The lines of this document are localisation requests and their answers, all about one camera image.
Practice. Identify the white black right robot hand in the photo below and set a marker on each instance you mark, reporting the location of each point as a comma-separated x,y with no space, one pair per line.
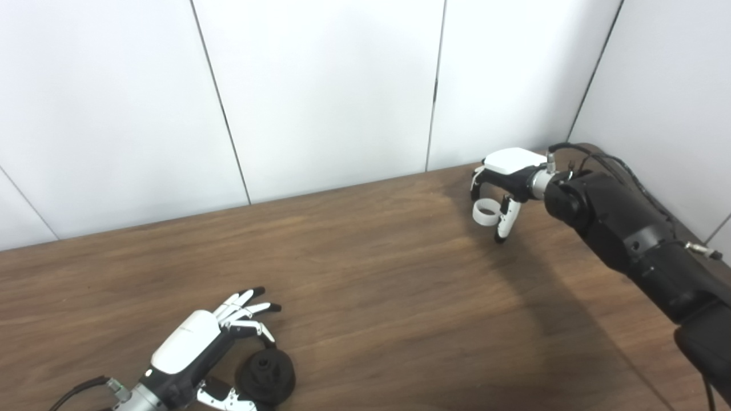
508,165

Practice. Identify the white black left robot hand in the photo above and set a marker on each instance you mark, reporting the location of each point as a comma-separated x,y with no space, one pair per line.
183,342

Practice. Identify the round black plastic part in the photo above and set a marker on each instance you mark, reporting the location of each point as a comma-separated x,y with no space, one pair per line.
271,379

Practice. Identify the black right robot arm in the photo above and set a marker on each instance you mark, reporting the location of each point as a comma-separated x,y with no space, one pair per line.
628,228

